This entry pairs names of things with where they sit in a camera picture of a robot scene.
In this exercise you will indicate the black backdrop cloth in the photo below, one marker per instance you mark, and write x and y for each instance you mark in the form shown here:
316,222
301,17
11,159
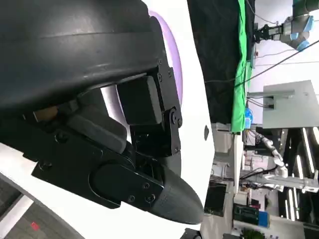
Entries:
216,49

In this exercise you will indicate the black monitor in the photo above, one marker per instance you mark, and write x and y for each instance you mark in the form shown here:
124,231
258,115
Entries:
215,199

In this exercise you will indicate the blue box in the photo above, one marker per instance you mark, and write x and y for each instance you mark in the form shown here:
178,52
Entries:
264,219

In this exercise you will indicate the black background robot gripper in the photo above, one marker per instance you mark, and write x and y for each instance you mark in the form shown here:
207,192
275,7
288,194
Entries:
268,32

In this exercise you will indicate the lilac plate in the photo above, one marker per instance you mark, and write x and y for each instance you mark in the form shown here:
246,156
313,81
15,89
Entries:
174,62

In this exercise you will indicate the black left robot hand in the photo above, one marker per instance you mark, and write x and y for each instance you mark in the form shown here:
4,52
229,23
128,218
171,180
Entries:
74,62

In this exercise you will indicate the small blue device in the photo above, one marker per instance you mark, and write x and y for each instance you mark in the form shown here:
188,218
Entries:
248,117

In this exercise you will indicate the grey metal cabinet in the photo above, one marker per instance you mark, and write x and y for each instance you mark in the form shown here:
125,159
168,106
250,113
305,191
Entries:
291,104

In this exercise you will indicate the green electronics box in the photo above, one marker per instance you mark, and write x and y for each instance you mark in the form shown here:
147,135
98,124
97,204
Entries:
245,214

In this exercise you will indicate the green cloth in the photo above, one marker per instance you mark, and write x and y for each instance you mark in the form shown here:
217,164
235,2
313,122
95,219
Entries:
240,99

